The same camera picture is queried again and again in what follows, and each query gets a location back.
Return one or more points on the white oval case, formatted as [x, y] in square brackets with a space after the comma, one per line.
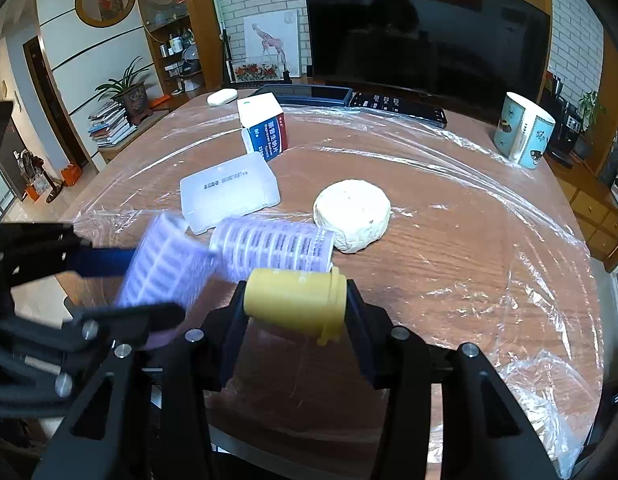
[221, 97]

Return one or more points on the white and blue medicine box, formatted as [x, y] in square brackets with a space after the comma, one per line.
[261, 115]

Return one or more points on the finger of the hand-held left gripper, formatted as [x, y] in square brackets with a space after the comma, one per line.
[109, 262]
[134, 316]

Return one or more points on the black television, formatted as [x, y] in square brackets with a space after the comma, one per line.
[429, 35]

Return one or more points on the orchid plant in dark pot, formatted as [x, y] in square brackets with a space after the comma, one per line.
[134, 102]

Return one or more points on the blue butterfly mug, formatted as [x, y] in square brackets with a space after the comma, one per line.
[526, 135]

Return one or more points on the red flower picture frame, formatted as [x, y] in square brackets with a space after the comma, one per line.
[254, 71]

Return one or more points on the green and white stick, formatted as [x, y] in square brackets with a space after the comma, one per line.
[224, 40]

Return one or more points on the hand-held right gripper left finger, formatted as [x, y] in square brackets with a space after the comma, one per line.
[236, 340]

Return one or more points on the white round cake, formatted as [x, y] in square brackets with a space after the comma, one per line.
[351, 210]

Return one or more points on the clear plastic table cover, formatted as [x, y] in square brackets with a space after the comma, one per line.
[464, 240]

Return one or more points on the stack of books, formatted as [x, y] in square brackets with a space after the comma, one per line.
[109, 127]

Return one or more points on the small green potted plant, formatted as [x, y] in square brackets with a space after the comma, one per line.
[589, 105]

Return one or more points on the white perforated basket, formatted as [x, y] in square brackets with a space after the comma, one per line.
[159, 260]

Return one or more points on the wooden glass display cabinet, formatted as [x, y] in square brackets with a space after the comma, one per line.
[169, 25]

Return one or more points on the giraffe picture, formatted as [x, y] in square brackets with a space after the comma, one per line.
[269, 40]

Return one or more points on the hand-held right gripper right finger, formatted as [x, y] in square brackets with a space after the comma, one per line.
[361, 345]

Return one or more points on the blue tray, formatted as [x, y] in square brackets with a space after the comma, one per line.
[314, 95]

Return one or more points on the black smartphone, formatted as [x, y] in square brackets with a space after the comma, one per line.
[399, 107]

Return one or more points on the translucent plastic box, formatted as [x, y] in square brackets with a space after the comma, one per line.
[229, 195]

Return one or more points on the black coffee machine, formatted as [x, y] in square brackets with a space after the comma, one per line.
[569, 125]

